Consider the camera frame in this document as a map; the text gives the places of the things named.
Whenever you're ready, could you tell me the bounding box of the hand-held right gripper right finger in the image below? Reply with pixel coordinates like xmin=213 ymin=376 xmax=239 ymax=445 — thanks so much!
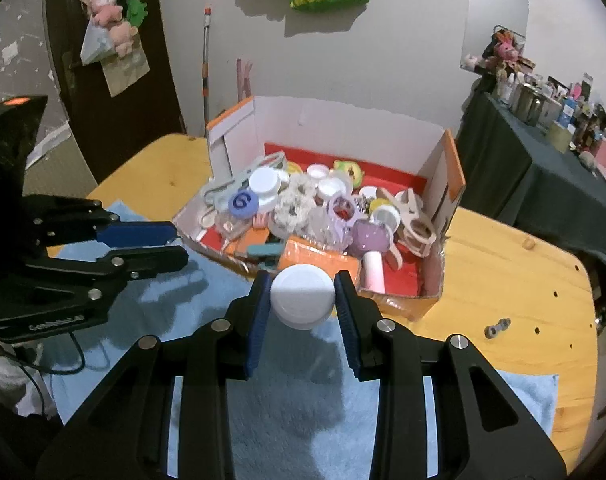
xmin=334 ymin=270 xmax=568 ymax=480

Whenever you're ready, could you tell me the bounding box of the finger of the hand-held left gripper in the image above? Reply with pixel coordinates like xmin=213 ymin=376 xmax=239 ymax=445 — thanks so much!
xmin=22 ymin=245 xmax=191 ymax=307
xmin=24 ymin=196 xmax=179 ymax=248

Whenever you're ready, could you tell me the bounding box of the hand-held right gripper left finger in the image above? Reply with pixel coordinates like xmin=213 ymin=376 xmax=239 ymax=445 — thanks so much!
xmin=34 ymin=271 xmax=274 ymax=480

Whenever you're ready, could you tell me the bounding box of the white plastic cap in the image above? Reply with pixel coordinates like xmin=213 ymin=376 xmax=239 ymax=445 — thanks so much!
xmin=270 ymin=265 xmax=335 ymax=331

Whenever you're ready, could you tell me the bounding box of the white orange cardboard box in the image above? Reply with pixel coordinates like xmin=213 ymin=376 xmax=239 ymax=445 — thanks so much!
xmin=172 ymin=95 xmax=466 ymax=322

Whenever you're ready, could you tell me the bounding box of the person's left forearm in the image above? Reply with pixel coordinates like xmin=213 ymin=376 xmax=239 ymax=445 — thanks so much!
xmin=0 ymin=342 xmax=54 ymax=418

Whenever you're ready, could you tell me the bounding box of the teal hair clip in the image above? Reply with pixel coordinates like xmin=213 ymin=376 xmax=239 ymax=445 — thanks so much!
xmin=245 ymin=242 xmax=284 ymax=268

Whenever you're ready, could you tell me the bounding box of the light blue towel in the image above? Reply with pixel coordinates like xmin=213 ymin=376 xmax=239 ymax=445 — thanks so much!
xmin=48 ymin=200 xmax=559 ymax=480

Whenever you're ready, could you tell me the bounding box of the purple dotted mushroom toy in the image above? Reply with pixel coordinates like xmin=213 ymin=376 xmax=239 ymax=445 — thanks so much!
xmin=350 ymin=220 xmax=394 ymax=295

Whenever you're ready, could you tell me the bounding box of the clear jar with blue lid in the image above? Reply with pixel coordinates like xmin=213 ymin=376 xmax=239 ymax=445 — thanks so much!
xmin=215 ymin=189 xmax=260 ymax=233

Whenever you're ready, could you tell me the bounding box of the clear plastic bottle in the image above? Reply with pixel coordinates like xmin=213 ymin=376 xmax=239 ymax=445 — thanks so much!
xmin=308 ymin=210 xmax=349 ymax=248

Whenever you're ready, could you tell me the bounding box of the grey-green large clip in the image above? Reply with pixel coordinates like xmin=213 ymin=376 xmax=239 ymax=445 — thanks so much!
xmin=202 ymin=152 xmax=289 ymax=208

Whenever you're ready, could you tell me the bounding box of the purple clip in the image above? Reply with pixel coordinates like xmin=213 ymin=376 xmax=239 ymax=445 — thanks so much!
xmin=325 ymin=195 xmax=369 ymax=233

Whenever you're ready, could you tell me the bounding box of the white lace scrunchie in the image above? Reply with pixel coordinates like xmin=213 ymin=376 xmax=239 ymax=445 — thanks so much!
xmin=273 ymin=194 xmax=316 ymax=238
xmin=283 ymin=175 xmax=319 ymax=196

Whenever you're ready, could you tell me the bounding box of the white round lid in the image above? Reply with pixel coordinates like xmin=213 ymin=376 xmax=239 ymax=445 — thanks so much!
xmin=248 ymin=169 xmax=281 ymax=196

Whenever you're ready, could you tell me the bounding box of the beige large clip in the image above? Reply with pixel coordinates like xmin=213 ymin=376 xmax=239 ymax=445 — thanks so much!
xmin=378 ymin=187 xmax=436 ymax=258

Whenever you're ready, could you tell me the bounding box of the white jar lid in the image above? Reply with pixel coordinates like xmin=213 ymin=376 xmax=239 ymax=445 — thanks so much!
xmin=317 ymin=179 xmax=346 ymax=201

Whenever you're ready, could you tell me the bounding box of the dark brown door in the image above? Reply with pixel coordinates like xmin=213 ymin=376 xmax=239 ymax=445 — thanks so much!
xmin=43 ymin=0 xmax=184 ymax=183

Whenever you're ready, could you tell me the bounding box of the plush toy bouquet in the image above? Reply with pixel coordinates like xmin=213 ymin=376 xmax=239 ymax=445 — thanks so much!
xmin=78 ymin=0 xmax=148 ymax=66

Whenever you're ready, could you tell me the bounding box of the dark green tablecloth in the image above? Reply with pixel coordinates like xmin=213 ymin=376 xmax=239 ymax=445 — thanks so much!
xmin=456 ymin=87 xmax=606 ymax=271

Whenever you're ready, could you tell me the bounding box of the metal pot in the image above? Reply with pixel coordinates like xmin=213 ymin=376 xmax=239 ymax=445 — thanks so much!
xmin=510 ymin=82 xmax=556 ymax=126

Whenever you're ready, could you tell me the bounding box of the pink plush toy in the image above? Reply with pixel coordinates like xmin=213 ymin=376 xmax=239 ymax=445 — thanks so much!
xmin=493 ymin=30 xmax=521 ymax=68

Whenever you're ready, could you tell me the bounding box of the black cable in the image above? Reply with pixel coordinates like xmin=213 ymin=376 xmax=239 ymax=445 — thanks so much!
xmin=0 ymin=330 xmax=86 ymax=421

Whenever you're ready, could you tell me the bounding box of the broom with orange handle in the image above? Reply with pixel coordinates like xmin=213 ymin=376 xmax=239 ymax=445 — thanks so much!
xmin=200 ymin=7 xmax=213 ymax=136

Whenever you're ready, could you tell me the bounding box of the wall mirror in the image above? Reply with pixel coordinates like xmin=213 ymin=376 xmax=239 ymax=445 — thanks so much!
xmin=460 ymin=0 xmax=529 ymax=73

